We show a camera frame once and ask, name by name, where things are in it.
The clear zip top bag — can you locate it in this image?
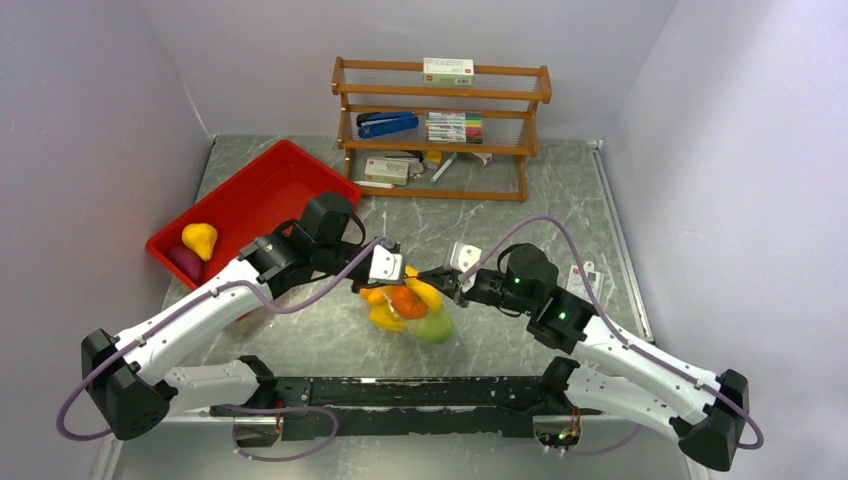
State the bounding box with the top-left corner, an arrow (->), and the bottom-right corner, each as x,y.
359,266 -> 454,344

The orange red pepper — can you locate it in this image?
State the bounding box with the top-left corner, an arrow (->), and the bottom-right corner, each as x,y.
390,286 -> 429,320

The green round cabbage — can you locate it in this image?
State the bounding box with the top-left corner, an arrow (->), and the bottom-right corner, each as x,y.
412,309 -> 454,344

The yellow orange bell pepper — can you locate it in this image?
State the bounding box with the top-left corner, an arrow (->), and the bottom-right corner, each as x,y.
359,286 -> 392,308

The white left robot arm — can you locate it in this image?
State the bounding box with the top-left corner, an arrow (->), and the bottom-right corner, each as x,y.
55,192 -> 396,441

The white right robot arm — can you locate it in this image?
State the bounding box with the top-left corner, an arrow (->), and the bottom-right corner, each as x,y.
417,242 -> 750,472

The white paper card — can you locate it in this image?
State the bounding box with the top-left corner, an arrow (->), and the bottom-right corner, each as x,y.
566,261 -> 605,306

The red plastic tray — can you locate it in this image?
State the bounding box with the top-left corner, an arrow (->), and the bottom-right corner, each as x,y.
146,140 -> 362,290

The white staples box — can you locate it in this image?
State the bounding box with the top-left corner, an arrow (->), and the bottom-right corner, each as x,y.
363,158 -> 409,186

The green white marker pen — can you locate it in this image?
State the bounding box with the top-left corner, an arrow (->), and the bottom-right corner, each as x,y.
430,152 -> 458,183

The yellow pear squash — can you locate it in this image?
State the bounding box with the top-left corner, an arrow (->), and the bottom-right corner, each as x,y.
181,223 -> 218,262

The blue stapler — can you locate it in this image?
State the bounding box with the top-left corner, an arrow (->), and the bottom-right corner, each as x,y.
356,111 -> 419,139

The purple eggplant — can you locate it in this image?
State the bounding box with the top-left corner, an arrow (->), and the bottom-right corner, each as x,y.
167,245 -> 204,284

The wooden three-tier shelf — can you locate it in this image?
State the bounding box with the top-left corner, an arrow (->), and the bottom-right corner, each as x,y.
331,57 -> 553,202

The pack of coloured markers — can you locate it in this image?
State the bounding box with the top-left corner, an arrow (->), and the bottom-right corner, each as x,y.
425,112 -> 484,144

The white box on top shelf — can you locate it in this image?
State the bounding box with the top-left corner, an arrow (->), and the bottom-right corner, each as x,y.
422,57 -> 475,86

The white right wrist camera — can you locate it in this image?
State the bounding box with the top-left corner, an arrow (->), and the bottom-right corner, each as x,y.
444,241 -> 482,273

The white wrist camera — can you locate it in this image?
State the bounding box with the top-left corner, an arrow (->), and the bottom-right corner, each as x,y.
444,241 -> 482,273
368,243 -> 405,285

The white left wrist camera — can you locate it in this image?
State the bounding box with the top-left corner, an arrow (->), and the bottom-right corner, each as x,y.
368,243 -> 405,285

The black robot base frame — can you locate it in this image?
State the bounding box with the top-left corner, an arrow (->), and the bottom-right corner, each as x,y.
244,357 -> 578,440

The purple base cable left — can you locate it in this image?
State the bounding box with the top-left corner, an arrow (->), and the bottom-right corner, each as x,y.
211,404 -> 340,464

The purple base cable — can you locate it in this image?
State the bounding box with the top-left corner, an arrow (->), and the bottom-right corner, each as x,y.
543,423 -> 643,460
211,404 -> 340,464

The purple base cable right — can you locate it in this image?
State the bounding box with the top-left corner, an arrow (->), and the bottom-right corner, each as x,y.
543,423 -> 643,460

